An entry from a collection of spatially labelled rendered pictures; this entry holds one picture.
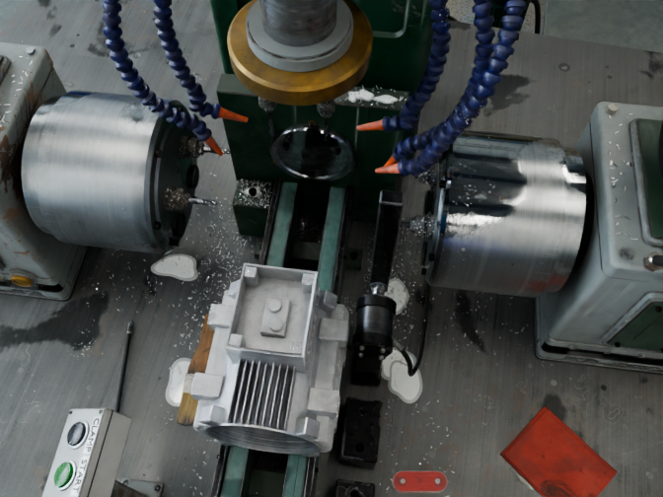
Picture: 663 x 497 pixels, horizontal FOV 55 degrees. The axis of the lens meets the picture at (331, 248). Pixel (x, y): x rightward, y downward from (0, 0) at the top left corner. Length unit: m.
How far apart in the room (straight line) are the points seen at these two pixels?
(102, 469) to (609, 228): 0.73
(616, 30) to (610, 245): 2.17
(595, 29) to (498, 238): 2.16
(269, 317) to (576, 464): 0.59
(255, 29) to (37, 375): 0.75
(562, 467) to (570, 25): 2.16
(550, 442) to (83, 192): 0.84
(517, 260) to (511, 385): 0.32
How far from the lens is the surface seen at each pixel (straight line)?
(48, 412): 1.23
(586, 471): 1.18
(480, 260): 0.94
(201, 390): 0.87
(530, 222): 0.92
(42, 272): 1.22
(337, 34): 0.80
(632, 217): 0.96
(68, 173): 1.00
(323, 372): 0.87
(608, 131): 1.03
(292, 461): 1.00
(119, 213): 0.99
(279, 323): 0.82
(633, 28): 3.08
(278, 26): 0.77
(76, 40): 1.70
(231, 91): 1.03
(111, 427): 0.90
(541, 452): 1.16
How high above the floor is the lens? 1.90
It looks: 62 degrees down
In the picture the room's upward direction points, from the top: straight up
